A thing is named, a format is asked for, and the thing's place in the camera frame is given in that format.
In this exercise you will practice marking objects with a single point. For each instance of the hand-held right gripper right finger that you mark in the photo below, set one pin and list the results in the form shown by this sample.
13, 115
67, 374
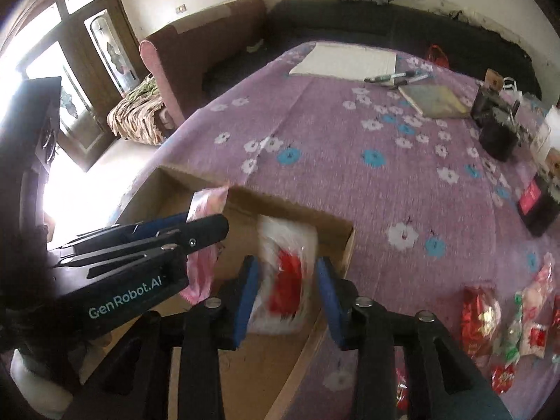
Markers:
328, 302

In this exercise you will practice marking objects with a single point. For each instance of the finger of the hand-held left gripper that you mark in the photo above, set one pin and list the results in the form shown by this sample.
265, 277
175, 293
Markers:
210, 229
170, 222

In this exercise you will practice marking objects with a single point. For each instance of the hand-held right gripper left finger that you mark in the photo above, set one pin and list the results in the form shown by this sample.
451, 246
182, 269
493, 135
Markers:
247, 297

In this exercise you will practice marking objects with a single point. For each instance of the white and red snack packet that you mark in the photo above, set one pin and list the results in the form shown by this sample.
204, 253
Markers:
284, 271

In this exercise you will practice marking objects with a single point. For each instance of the red and gold snack packet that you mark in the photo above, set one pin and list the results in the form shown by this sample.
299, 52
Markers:
481, 319

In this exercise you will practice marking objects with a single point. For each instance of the pink and white snack packet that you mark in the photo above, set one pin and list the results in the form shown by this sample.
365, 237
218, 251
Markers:
536, 319

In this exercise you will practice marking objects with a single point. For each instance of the patterned folded cloth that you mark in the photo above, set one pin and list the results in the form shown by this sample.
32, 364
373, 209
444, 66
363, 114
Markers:
135, 113

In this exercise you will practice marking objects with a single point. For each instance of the white cloth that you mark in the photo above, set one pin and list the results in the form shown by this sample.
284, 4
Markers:
39, 385

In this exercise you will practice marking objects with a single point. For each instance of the purple floral blanket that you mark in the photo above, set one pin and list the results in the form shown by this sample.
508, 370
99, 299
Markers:
350, 175

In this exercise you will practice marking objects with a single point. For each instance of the black cabinet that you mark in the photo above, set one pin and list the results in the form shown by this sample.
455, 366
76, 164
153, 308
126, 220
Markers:
30, 140

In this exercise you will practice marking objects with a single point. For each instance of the brown and pink sofa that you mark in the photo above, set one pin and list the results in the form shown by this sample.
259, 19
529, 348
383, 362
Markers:
205, 39

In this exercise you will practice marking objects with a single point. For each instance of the green-edged clear snack packet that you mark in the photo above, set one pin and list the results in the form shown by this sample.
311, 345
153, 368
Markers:
511, 341

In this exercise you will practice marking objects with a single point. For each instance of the wooden door with glass panes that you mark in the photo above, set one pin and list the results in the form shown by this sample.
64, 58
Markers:
109, 30

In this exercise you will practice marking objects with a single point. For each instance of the white paper pad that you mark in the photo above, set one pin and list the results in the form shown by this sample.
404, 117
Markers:
345, 61

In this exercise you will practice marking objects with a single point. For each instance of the tan book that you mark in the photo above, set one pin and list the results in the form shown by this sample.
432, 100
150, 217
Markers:
433, 100

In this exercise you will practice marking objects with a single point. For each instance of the black marker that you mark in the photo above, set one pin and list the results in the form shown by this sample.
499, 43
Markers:
415, 80
385, 78

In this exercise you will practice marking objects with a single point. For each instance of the black box with red label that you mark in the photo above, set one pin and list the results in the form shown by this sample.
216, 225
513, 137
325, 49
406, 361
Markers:
542, 210

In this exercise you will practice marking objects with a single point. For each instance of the black round canister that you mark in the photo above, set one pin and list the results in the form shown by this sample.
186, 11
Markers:
496, 140

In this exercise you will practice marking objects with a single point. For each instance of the dark sofa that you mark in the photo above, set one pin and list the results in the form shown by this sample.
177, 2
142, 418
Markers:
350, 22

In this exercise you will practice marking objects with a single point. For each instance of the small cardboard box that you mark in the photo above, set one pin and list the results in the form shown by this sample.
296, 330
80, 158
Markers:
493, 79

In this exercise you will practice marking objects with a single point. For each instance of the white box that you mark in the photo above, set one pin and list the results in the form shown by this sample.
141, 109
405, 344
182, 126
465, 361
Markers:
552, 135

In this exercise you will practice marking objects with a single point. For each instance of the white paper bag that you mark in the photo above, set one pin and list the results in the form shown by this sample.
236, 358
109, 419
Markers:
512, 88

